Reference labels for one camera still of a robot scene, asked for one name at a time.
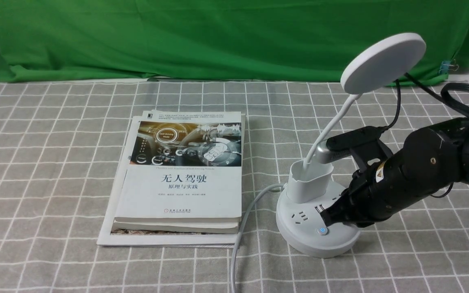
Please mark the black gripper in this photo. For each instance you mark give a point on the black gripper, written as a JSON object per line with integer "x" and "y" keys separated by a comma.
{"x": 428, "y": 161}

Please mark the white desk lamp with socket base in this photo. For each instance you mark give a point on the white desk lamp with socket base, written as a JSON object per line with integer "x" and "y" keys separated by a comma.
{"x": 310, "y": 185}

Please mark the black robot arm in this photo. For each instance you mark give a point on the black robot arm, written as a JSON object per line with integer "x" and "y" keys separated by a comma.
{"x": 386, "y": 183}

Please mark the white book with car cover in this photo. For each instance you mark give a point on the white book with car cover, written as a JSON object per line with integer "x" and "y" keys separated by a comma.
{"x": 183, "y": 166}

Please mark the blue binder clip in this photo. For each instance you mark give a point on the blue binder clip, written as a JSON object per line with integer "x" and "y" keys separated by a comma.
{"x": 447, "y": 67}

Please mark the large white bottom book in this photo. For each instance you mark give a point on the large white bottom book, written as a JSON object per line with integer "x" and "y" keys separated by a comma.
{"x": 106, "y": 238}

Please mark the grey checked tablecloth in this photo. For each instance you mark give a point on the grey checked tablecloth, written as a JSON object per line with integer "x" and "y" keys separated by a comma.
{"x": 60, "y": 144}

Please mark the green backdrop cloth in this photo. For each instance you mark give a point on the green backdrop cloth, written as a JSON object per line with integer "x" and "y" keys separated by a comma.
{"x": 275, "y": 40}

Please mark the black wrist camera with silver lens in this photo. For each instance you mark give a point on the black wrist camera with silver lens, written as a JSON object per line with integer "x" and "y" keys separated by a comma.
{"x": 352, "y": 146}

